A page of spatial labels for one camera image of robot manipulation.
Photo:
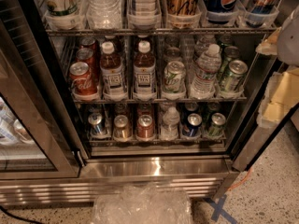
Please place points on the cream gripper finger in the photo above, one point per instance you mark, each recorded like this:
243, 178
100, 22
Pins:
269, 45
281, 95

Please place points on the brown tea bottle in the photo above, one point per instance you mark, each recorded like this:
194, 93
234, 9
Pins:
112, 71
144, 72

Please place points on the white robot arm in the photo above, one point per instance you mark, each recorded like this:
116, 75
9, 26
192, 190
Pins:
288, 40

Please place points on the clear water bottle middle shelf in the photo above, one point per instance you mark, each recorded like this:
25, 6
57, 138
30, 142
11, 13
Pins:
206, 69

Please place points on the clear water bottle shelf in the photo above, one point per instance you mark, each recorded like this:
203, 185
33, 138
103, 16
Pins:
206, 69
169, 128
104, 14

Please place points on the green can bottom shelf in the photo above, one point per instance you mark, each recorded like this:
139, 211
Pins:
216, 125

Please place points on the blue pepsi can bottom shelf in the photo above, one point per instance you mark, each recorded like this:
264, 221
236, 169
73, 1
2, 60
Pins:
192, 125

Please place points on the clear water bottle bottom shelf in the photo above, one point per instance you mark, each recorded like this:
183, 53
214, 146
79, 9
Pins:
169, 128

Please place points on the white labelled bottle top shelf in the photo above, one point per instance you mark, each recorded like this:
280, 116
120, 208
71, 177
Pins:
143, 12

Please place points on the red can bottom shelf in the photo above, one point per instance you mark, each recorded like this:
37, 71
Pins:
145, 127

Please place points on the bronze can bottom shelf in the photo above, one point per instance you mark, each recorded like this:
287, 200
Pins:
122, 128

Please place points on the clear water bottle top shelf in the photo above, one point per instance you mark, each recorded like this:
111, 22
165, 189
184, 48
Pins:
104, 14

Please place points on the stainless steel fridge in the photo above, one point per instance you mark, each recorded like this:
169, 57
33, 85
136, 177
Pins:
202, 170

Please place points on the blue can bottom shelf left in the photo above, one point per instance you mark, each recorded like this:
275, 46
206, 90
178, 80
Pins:
97, 123

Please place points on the steel fridge glass door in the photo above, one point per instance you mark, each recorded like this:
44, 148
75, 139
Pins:
34, 145

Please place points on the rear green soda can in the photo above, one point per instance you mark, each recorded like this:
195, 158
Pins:
229, 54

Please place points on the front green soda can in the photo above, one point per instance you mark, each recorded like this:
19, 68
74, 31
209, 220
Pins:
230, 83

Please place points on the blue energy drink can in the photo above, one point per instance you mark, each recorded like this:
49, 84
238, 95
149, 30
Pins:
256, 10

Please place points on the silver can behind soda can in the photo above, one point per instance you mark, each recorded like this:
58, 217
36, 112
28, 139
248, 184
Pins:
172, 54

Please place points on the white green soda can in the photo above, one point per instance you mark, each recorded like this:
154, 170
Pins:
174, 81

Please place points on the blue tape cross mark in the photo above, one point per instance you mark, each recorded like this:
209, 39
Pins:
218, 209

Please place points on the crumpled clear plastic bag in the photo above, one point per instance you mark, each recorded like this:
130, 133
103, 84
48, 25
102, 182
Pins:
146, 205

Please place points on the middle red cola can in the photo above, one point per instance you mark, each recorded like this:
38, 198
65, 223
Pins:
88, 56

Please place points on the red cola can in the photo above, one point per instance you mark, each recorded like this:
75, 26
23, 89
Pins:
89, 42
88, 56
83, 85

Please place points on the rear red cola can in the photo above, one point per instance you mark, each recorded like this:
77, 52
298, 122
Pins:
89, 42

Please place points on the front red cola can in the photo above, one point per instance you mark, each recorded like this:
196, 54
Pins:
83, 85

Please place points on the top wire shelf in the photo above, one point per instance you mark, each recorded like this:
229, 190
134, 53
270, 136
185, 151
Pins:
166, 31

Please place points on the wire shelf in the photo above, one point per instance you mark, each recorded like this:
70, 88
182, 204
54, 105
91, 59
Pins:
133, 142
161, 100
166, 31

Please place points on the middle wire shelf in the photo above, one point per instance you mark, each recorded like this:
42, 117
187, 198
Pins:
161, 100

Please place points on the bottom wire shelf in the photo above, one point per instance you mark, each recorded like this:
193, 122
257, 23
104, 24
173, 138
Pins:
133, 142

